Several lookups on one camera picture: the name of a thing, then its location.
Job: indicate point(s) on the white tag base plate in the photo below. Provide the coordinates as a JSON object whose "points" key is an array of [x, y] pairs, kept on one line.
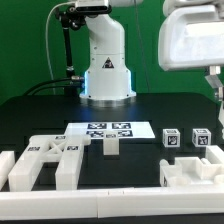
{"points": [[125, 130]]}

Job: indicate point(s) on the white chair seat block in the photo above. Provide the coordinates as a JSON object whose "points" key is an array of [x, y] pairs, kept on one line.
{"points": [[190, 171]]}

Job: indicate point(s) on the white wall bar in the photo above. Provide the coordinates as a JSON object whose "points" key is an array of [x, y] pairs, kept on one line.
{"points": [[111, 203], [214, 154], [7, 161]]}

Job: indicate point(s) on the white chair back frame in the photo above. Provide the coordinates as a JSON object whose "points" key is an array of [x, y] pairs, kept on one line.
{"points": [[65, 150]]}

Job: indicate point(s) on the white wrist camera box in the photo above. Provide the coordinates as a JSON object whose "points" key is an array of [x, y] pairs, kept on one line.
{"points": [[170, 5]]}

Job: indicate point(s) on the white tagged cube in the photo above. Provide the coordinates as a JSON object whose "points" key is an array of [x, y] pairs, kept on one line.
{"points": [[201, 137], [171, 138]]}

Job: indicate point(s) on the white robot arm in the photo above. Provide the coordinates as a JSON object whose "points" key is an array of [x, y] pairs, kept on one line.
{"points": [[107, 80]]}

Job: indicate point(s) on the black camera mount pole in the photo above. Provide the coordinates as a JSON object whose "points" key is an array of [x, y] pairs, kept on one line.
{"points": [[70, 21]]}

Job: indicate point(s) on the black overhead camera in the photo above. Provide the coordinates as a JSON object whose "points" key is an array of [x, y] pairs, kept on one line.
{"points": [[88, 7]]}

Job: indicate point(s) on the white right wall bar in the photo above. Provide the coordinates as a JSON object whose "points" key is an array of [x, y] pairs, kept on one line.
{"points": [[214, 154]]}

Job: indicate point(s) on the white left wall bar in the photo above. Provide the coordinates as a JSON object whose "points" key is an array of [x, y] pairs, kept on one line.
{"points": [[7, 161]]}

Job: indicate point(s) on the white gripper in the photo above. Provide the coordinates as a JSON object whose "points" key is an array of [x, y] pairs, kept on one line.
{"points": [[193, 37]]}

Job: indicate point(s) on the white front wall bar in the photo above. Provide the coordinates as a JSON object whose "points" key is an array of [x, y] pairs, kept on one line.
{"points": [[111, 203]]}

